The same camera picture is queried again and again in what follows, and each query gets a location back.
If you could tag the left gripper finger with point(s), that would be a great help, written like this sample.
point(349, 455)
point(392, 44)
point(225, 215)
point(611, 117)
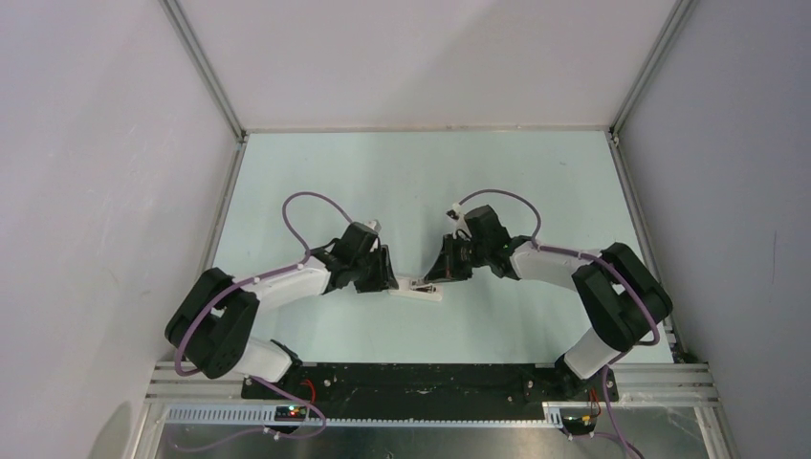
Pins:
point(387, 278)
point(372, 282)

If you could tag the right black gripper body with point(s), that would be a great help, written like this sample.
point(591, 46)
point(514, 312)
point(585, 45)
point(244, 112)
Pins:
point(466, 254)

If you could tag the left controller board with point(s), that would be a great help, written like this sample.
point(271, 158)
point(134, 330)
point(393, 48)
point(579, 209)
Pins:
point(291, 413)

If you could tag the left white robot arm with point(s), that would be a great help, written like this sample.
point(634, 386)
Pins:
point(212, 328)

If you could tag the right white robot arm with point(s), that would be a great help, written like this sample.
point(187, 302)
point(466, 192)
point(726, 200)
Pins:
point(624, 302)

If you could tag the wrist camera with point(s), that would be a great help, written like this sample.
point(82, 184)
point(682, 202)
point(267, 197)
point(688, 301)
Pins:
point(373, 228)
point(457, 216)

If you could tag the controller board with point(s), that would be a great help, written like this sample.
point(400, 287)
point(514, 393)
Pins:
point(291, 413)
point(578, 425)

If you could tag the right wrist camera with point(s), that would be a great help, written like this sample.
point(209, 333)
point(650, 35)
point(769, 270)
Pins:
point(457, 216)

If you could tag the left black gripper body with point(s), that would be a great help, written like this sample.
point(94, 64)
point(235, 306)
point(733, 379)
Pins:
point(373, 261)

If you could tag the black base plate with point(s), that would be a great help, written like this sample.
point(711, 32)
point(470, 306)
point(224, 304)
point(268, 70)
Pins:
point(328, 382)

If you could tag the white battery cover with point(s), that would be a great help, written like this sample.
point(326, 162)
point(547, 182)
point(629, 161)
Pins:
point(424, 288)

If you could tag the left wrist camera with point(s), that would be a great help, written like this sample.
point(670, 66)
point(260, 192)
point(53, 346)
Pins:
point(373, 228)

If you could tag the right controller board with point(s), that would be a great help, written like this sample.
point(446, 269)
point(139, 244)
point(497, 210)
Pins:
point(578, 425)

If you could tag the white remote control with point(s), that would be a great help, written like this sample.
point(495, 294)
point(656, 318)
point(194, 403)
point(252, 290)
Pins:
point(403, 291)

